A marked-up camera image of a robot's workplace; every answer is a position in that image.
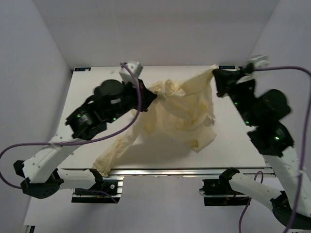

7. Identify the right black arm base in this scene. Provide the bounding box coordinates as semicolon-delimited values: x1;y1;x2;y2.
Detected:
199;179;249;206

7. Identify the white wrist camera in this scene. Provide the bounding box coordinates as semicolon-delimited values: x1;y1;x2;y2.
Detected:
237;55;270;83
119;61;143;83

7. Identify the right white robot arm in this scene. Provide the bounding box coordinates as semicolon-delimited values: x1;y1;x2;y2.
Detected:
213;67;311;230

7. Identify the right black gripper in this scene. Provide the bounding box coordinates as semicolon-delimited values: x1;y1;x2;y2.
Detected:
211;67;258;127

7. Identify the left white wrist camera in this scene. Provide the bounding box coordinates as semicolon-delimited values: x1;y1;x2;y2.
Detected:
119;61;143;83

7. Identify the cream yellow jacket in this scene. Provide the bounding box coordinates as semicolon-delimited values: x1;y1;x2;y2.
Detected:
92;65;217;177

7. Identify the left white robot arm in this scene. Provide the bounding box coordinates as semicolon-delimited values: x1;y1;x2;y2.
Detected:
14;80;157;199

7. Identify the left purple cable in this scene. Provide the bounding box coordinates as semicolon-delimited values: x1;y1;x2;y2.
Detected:
0;62;144;204

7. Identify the left blue corner label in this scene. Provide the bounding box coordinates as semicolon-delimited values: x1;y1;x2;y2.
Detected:
74;67;91;72

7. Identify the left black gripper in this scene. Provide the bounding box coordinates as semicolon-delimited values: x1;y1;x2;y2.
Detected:
106;77;157;124

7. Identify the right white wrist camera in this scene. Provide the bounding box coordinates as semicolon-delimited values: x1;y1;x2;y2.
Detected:
237;55;270;83

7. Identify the right blue corner label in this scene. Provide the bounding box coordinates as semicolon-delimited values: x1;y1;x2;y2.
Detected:
218;65;236;70

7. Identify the blue corner label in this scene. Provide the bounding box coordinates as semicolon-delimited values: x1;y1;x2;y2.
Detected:
218;65;236;70
74;67;91;72

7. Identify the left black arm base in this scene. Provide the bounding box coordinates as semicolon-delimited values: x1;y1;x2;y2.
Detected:
71;177;123;204

